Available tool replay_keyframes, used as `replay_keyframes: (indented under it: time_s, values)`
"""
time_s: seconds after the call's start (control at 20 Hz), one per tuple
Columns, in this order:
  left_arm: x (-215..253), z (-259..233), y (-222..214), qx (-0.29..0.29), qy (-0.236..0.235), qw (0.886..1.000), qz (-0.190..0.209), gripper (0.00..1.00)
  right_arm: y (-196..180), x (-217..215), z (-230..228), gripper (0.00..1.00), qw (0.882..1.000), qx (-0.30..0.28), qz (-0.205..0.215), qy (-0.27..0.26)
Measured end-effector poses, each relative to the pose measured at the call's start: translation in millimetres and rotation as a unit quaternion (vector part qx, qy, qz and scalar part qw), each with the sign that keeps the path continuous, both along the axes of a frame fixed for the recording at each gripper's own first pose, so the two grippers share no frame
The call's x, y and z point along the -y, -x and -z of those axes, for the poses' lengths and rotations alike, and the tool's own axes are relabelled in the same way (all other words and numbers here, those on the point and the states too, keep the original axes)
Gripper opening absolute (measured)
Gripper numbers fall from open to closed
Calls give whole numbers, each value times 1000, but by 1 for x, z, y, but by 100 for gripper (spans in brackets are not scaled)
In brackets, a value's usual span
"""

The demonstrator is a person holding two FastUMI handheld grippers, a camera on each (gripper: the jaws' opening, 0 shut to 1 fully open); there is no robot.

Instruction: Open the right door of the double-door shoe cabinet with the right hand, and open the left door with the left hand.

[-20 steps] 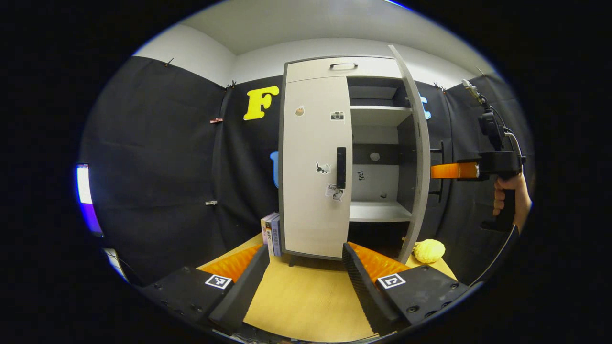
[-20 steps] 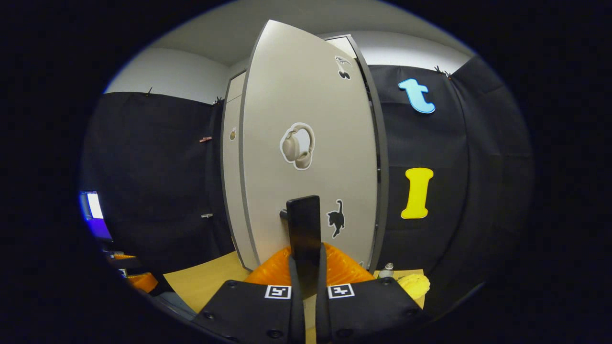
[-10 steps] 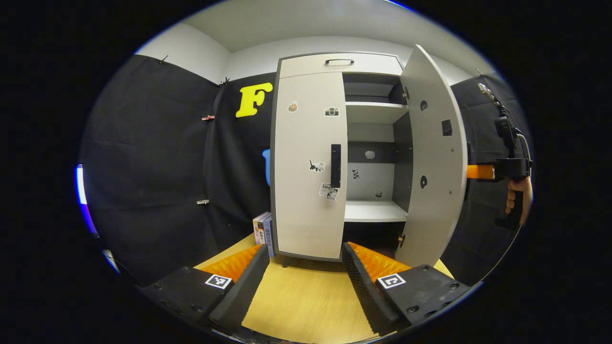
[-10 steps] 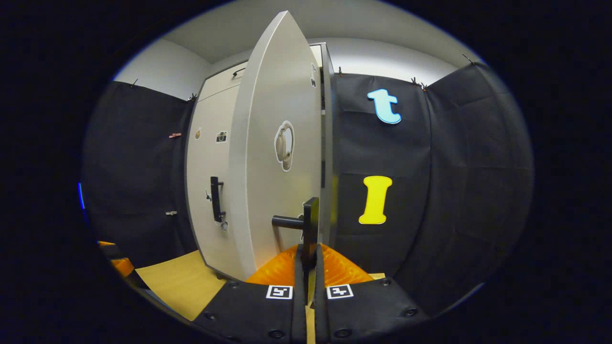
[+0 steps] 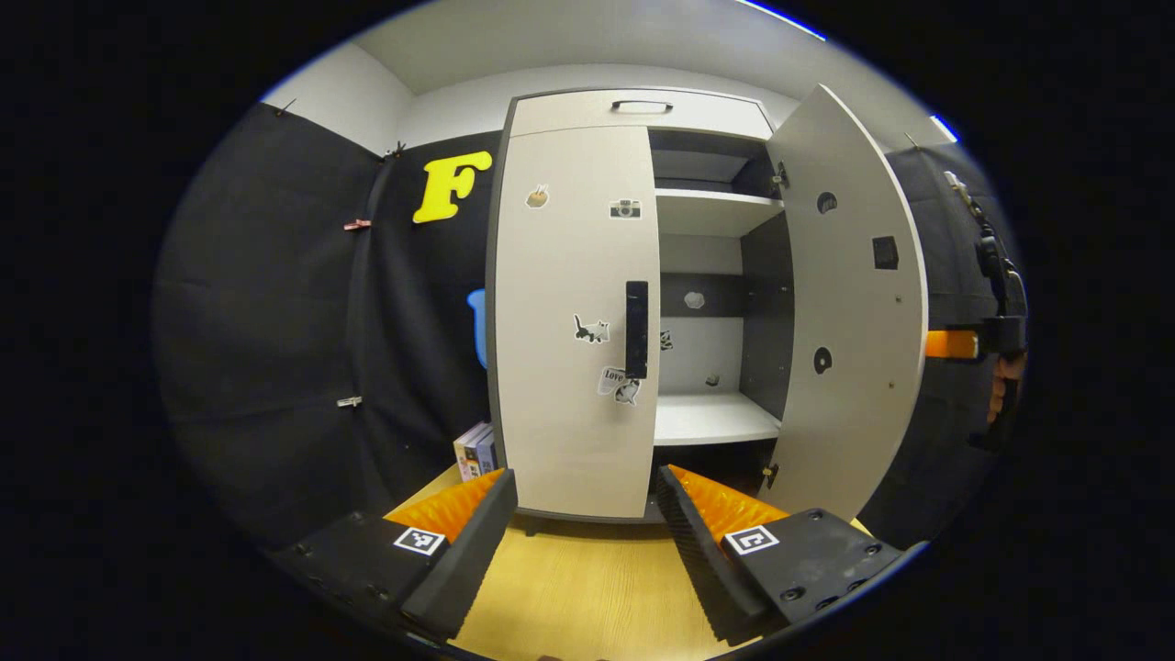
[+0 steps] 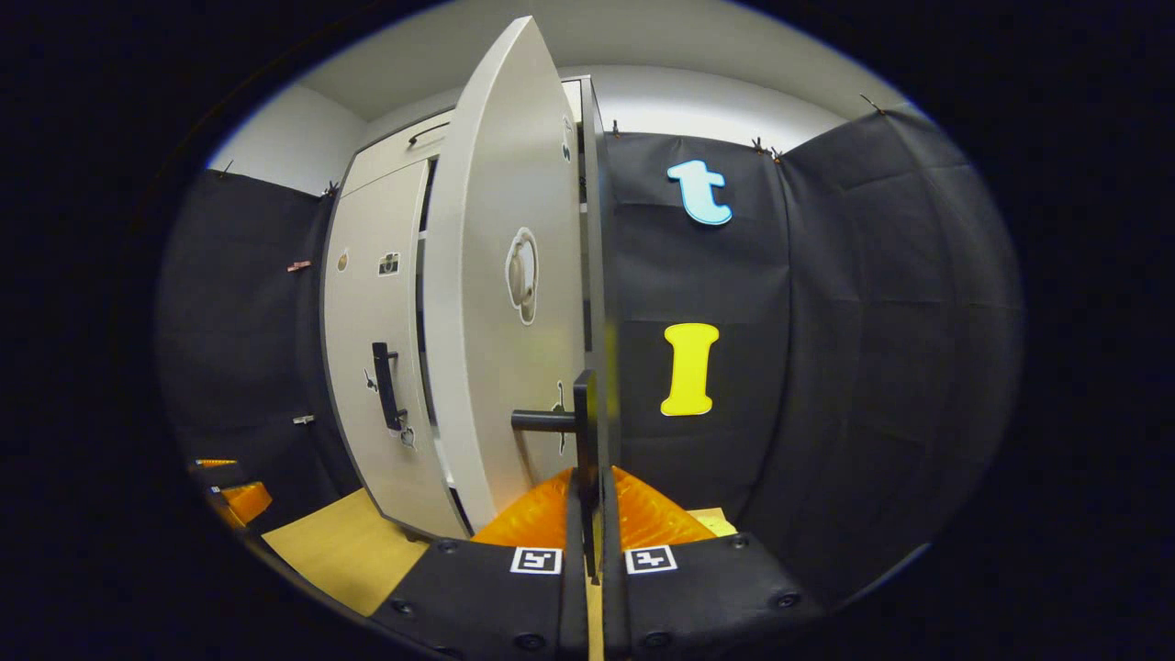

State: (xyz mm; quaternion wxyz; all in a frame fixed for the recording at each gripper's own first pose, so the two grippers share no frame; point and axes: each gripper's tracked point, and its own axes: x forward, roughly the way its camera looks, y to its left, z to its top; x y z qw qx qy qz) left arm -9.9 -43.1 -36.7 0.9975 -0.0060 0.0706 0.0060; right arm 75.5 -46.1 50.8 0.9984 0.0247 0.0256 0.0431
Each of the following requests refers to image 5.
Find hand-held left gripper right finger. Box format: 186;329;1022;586
655;464;910;647

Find beige cabinet drawer front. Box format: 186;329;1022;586
508;89;775;141

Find cabinet door with camera sticker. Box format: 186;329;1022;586
494;126;662;522

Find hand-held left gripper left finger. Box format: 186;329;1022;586
269;467;520;644

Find cabinet door with headphone sticker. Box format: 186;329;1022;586
760;84;930;522

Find black backdrop cloth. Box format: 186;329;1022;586
154;101;1027;552

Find beige double-door shoe cabinet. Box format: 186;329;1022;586
485;87;796;529

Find white paper box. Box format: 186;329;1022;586
453;424;480;483

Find white cabinet shelf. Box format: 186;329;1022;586
654;393;783;447
654;188;786;240

